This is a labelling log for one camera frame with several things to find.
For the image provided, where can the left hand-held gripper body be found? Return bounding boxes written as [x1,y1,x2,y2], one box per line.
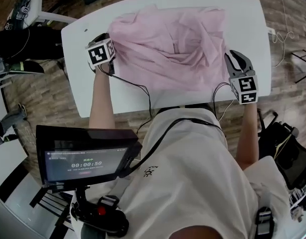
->
[85,33,117,77]

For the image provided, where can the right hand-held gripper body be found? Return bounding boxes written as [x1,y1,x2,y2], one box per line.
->
[228,68,259,106]

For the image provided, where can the pink robe garment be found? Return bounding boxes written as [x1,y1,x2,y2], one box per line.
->
[107,5,230,110]

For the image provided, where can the person's right forearm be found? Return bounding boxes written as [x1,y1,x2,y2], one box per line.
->
[236,102,260,171]

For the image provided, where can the person's left forearm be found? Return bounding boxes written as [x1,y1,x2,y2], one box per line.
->
[89,68,116,130]

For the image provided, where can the large white table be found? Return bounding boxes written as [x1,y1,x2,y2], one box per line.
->
[60,0,273,119]

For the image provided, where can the person's dark trousers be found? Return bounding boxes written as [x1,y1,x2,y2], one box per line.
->
[155,103,216,116]

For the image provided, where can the black folding chair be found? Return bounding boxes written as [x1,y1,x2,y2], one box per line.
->
[291,49,306,89]

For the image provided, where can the black bag yellow trim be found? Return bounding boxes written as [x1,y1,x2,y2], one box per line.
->
[272,133,293,160]

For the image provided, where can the dark blue oval pad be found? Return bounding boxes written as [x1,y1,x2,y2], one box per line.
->
[8,60,46,75]

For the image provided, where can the black office chair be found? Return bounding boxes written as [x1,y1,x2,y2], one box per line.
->
[257,108,306,191]

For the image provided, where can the person's white t-shirt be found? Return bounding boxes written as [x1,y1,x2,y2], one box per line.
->
[69,107,292,239]

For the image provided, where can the black monitor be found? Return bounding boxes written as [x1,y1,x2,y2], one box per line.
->
[35,124,143,189]

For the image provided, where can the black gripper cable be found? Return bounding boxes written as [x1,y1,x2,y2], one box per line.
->
[110,73,154,135]
[212,82,231,120]

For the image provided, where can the white extension cable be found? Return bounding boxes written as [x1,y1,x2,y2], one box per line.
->
[270,0,296,69]

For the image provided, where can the black chest cable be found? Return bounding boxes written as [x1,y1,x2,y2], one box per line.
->
[128,118,224,175]

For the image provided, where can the grey harness strap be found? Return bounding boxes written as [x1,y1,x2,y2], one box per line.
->
[254,206,275,239]

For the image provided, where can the black monitor mount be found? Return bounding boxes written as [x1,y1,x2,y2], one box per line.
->
[70,187,131,238]

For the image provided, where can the black metal frame chair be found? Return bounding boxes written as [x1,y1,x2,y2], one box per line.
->
[0,162,75,232]

